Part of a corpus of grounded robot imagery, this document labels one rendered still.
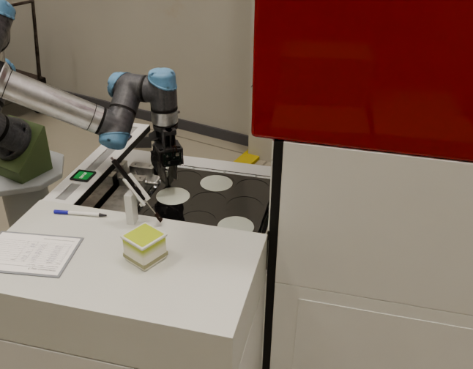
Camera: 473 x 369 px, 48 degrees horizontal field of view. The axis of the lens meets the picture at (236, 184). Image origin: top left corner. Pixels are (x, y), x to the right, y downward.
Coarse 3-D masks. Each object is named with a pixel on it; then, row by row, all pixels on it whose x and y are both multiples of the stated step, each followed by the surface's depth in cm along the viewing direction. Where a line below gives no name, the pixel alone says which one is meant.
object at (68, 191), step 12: (132, 132) 182; (96, 156) 165; (108, 156) 166; (84, 168) 158; (96, 168) 159; (72, 180) 152; (96, 180) 153; (60, 192) 147; (72, 192) 147; (84, 192) 147
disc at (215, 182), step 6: (204, 180) 165; (210, 180) 165; (216, 180) 165; (222, 180) 165; (228, 180) 165; (204, 186) 162; (210, 186) 162; (216, 186) 162; (222, 186) 162; (228, 186) 162
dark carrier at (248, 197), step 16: (192, 176) 167; (240, 176) 167; (192, 192) 159; (208, 192) 159; (224, 192) 159; (240, 192) 159; (256, 192) 159; (144, 208) 151; (160, 208) 151; (176, 208) 151; (192, 208) 151; (208, 208) 151; (224, 208) 151; (240, 208) 152; (256, 208) 152; (208, 224) 144; (256, 224) 144
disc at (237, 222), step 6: (234, 216) 148; (222, 222) 145; (228, 222) 145; (234, 222) 145; (240, 222) 145; (246, 222) 145; (234, 228) 143; (240, 228) 143; (246, 228) 143; (252, 228) 143
